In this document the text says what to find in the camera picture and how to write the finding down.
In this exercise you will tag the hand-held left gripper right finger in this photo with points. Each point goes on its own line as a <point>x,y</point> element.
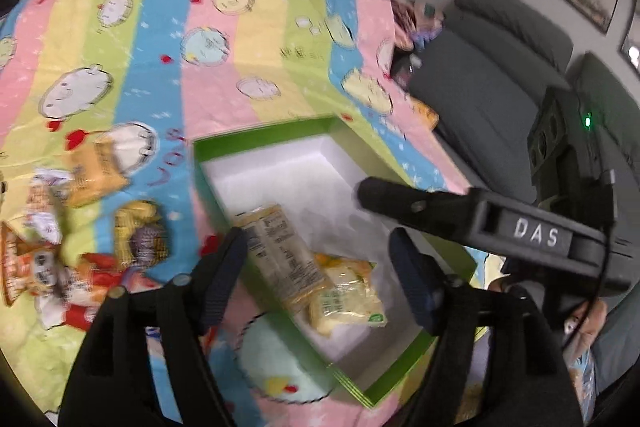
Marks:
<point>409,269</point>

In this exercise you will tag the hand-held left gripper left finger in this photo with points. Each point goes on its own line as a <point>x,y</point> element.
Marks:
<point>226,279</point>

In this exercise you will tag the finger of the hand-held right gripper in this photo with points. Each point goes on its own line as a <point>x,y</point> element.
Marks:
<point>400,202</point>

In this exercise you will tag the yellow green snack packet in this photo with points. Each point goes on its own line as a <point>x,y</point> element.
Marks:
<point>350,294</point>

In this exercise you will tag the long beige snack packet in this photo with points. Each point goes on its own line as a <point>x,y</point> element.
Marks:
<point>285,252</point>

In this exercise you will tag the green cardboard box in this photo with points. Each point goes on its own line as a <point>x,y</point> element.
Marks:
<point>300,167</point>

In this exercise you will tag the orange panda snack packet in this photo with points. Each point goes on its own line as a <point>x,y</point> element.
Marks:
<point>50,277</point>

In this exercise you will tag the person's right hand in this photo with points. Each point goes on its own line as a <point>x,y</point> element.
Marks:
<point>590,324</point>

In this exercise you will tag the purple yellow snack packet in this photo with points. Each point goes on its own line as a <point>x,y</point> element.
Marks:
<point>142,232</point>

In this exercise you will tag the small black object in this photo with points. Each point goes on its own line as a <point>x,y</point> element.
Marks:
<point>405,69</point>

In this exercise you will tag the colourful plastic packet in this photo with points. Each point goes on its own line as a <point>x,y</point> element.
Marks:
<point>582,377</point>

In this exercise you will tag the grey sofa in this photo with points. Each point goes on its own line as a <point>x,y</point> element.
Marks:
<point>480,72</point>

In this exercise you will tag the striped cartoon printed blanket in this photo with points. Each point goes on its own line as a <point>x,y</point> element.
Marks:
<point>200,57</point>

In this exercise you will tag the small framed wall picture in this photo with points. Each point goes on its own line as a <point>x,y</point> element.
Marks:
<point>631,42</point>

